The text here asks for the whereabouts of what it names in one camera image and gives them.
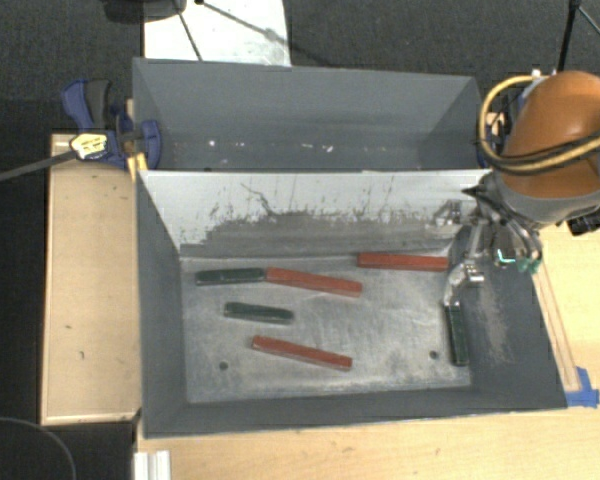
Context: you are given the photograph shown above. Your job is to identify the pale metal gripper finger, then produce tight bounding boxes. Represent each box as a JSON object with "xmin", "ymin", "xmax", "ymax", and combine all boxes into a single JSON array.
[
  {"xmin": 442, "ymin": 261, "xmax": 477, "ymax": 303},
  {"xmin": 446, "ymin": 270, "xmax": 485, "ymax": 311}
]

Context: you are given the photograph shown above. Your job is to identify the dark green flat block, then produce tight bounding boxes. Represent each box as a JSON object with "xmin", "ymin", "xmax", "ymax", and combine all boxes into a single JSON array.
[
  {"xmin": 223, "ymin": 301, "xmax": 296, "ymax": 326},
  {"xmin": 443, "ymin": 301, "xmax": 472, "ymax": 368},
  {"xmin": 194, "ymin": 267, "xmax": 268, "ymax": 287}
]

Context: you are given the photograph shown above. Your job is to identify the red-brown flat block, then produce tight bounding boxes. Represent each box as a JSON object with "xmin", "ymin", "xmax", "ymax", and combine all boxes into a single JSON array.
[
  {"xmin": 250, "ymin": 334, "xmax": 355, "ymax": 373},
  {"xmin": 265, "ymin": 266, "xmax": 364, "ymax": 299},
  {"xmin": 356, "ymin": 251, "xmax": 452, "ymax": 273}
]

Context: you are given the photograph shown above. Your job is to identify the grey metal bin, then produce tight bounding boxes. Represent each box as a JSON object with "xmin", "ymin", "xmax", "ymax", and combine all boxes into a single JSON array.
[{"xmin": 131, "ymin": 56, "xmax": 569, "ymax": 439}]

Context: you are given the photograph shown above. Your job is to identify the pale wood board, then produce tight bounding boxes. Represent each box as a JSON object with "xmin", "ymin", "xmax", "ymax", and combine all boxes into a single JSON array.
[{"xmin": 40, "ymin": 134, "xmax": 144, "ymax": 427}]

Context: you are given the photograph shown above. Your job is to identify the black cylinder on white bracket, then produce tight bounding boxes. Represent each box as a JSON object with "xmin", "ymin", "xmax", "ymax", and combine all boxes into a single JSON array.
[{"xmin": 566, "ymin": 201, "xmax": 600, "ymax": 237}]

